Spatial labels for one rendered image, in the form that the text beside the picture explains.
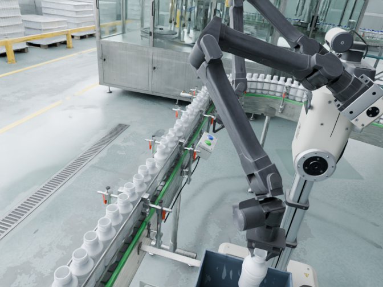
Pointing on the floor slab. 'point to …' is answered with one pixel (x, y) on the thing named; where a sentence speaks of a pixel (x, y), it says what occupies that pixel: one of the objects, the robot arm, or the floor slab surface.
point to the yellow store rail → (39, 39)
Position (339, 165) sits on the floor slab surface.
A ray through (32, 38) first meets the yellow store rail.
